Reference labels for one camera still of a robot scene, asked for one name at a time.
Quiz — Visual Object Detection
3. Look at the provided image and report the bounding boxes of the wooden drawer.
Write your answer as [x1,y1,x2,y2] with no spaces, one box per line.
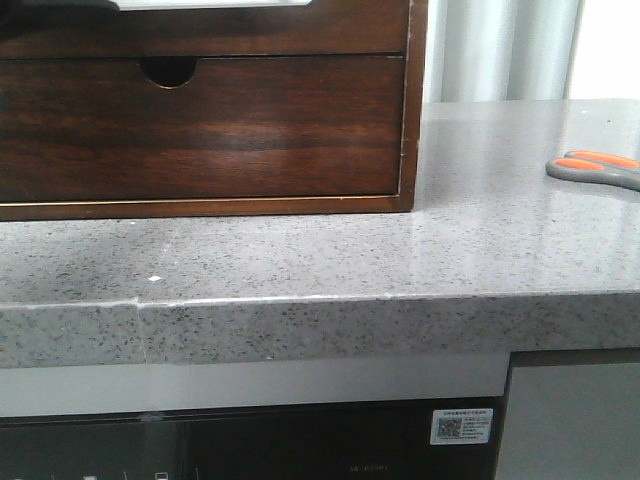
[1,55,404,202]
[1,1,410,59]

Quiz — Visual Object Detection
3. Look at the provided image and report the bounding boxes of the grey orange handled scissors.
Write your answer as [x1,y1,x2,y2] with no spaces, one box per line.
[545,150,639,191]

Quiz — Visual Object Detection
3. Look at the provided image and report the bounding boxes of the dark wooden drawer cabinet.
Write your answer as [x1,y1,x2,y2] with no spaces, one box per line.
[1,1,427,221]

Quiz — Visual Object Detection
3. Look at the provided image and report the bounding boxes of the black built-in appliance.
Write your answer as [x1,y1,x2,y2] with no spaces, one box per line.
[1,397,504,479]

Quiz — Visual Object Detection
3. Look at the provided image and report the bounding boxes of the white QR code sticker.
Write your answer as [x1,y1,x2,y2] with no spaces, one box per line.
[430,408,494,446]

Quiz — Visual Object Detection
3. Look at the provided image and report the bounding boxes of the white curtain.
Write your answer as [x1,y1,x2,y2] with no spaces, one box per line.
[423,0,584,103]

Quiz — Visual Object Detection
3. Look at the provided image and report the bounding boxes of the white item on cabinet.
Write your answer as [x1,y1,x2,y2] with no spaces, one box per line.
[116,0,311,11]

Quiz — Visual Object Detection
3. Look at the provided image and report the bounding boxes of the grey cabinet door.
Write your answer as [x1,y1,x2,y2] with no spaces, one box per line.
[495,363,639,479]

